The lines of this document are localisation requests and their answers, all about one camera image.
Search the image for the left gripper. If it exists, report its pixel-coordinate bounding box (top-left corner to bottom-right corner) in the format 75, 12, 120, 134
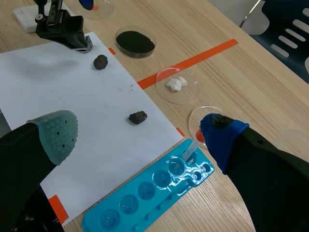
32, 0, 96, 49

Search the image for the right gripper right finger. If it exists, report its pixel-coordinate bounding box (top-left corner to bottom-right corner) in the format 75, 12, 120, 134
199, 113, 309, 232

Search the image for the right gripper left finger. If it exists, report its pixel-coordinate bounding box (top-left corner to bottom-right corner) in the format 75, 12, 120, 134
0, 109, 79, 232

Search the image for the clear glass dish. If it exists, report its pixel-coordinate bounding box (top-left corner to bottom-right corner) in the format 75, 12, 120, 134
74, 0, 115, 20
155, 68, 200, 105
188, 104, 226, 148

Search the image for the round dark stone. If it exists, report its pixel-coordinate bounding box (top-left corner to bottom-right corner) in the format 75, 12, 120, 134
93, 54, 109, 71

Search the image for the glass dish with black powder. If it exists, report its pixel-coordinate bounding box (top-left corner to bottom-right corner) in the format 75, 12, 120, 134
114, 26, 157, 59

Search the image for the small white tile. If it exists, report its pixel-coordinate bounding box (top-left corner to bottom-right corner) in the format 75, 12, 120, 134
13, 6, 50, 33

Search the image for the dropper with red bulb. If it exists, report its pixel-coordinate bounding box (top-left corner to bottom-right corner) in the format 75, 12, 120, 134
182, 128, 206, 162

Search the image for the white sheet of paper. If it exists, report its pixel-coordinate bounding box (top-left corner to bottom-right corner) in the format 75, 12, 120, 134
0, 31, 185, 228

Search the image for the angular dark stone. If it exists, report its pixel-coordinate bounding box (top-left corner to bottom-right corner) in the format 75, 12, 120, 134
128, 111, 149, 125

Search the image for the turquoise rack with round holes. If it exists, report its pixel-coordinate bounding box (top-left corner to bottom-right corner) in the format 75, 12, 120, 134
82, 138, 215, 232

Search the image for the large white lump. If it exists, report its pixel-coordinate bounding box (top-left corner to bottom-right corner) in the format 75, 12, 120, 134
165, 78, 183, 93

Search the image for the dark blue chair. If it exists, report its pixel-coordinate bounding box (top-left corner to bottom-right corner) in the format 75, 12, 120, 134
239, 0, 309, 85

